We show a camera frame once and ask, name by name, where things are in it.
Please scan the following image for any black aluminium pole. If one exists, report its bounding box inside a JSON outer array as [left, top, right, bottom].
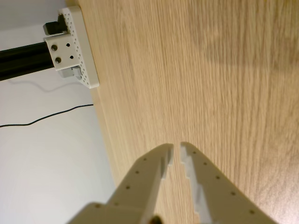
[[0, 42, 56, 82]]

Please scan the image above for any black clamp knob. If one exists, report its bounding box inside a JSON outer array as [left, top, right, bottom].
[[43, 21, 68, 36]]

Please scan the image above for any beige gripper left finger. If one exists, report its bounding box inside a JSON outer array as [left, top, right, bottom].
[[67, 143, 174, 224]]

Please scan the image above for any white perforated clamp plate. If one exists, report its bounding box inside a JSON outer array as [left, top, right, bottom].
[[57, 6, 100, 90]]

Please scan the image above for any thin black cable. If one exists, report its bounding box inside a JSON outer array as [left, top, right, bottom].
[[0, 104, 94, 128]]

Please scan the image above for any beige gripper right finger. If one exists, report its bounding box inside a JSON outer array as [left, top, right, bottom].
[[179, 141, 279, 224]]

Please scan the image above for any white pole bracket block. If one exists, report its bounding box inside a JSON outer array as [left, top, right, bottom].
[[43, 32, 80, 71]]

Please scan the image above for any thin white cable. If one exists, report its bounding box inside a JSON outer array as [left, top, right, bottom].
[[8, 80, 79, 92]]

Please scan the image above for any grey clamp piece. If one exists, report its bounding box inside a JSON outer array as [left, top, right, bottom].
[[58, 66, 82, 82]]

